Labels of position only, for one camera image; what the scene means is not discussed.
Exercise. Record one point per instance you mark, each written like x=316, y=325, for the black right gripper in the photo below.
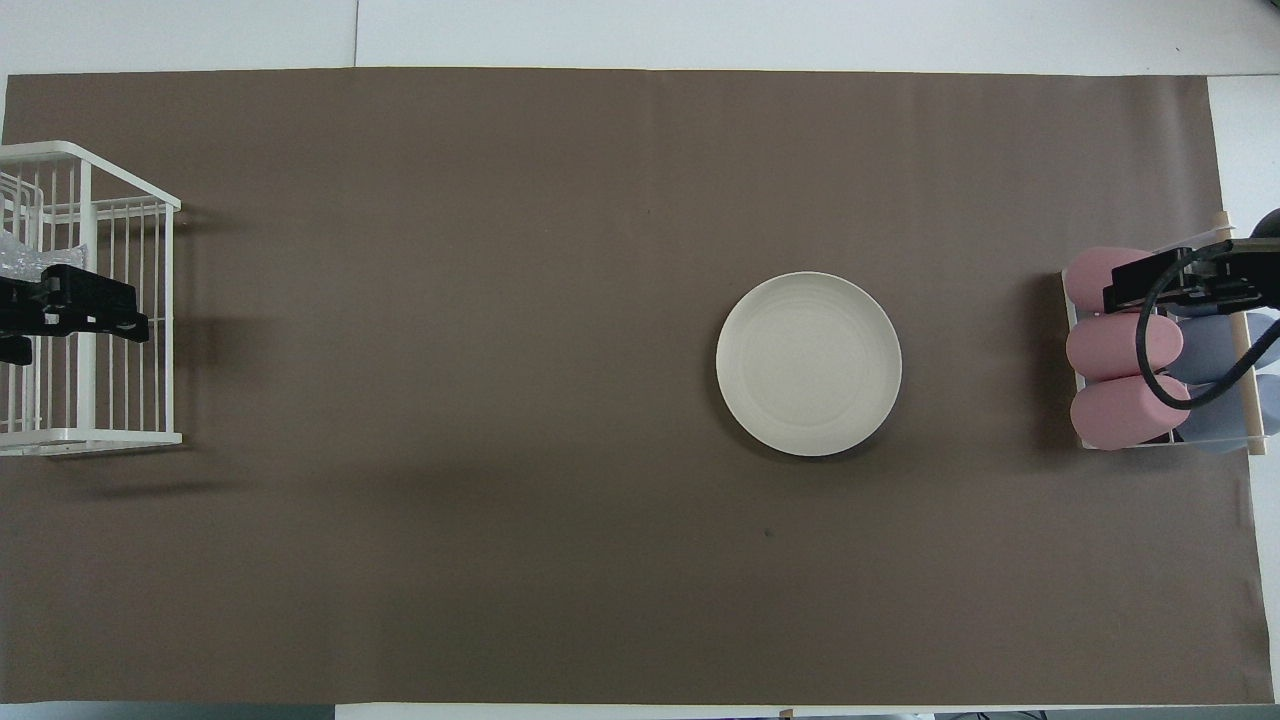
x=1262, y=265

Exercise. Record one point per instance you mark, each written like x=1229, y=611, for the silver mesh scrubbing sponge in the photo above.
x=35, y=252

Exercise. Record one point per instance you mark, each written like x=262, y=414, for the white round plate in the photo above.
x=808, y=364

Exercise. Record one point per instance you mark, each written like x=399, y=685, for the brown paper table mat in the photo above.
x=500, y=300

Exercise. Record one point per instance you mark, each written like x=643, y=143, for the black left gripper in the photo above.
x=18, y=305

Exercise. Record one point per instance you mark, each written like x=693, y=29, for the wooden rack tray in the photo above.
x=1243, y=360

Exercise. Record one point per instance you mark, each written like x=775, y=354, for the pink plastic cup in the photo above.
x=1105, y=347
x=1120, y=412
x=1090, y=275

